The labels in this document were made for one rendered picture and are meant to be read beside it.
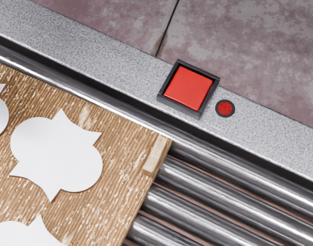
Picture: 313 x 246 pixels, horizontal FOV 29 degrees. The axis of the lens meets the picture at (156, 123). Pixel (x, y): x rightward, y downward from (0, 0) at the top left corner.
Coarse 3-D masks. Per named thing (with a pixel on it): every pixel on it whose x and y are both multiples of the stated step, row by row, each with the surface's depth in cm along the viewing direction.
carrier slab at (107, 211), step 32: (0, 64) 97; (0, 96) 94; (32, 96) 94; (64, 96) 94; (96, 128) 92; (128, 128) 92; (0, 160) 90; (128, 160) 90; (160, 160) 91; (0, 192) 88; (32, 192) 88; (64, 192) 88; (96, 192) 88; (128, 192) 88; (64, 224) 86; (96, 224) 86; (128, 224) 87
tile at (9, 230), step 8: (40, 216) 86; (0, 224) 85; (8, 224) 85; (16, 224) 85; (32, 224) 86; (40, 224) 86; (0, 232) 85; (8, 232) 85; (16, 232) 85; (24, 232) 85; (32, 232) 85; (40, 232) 85; (48, 232) 85; (0, 240) 84; (8, 240) 85; (16, 240) 85; (24, 240) 85; (32, 240) 85; (40, 240) 85; (48, 240) 85; (56, 240) 85
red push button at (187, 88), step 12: (180, 72) 97; (192, 72) 97; (180, 84) 96; (192, 84) 96; (204, 84) 97; (168, 96) 96; (180, 96) 96; (192, 96) 96; (204, 96) 96; (192, 108) 95
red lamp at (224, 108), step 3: (222, 102) 97; (225, 102) 97; (219, 105) 97; (222, 105) 97; (225, 105) 97; (228, 105) 97; (219, 108) 96; (222, 108) 96; (225, 108) 96; (228, 108) 96; (231, 108) 96; (219, 111) 96; (222, 111) 96; (225, 111) 96; (228, 111) 96; (231, 111) 96; (225, 114) 96
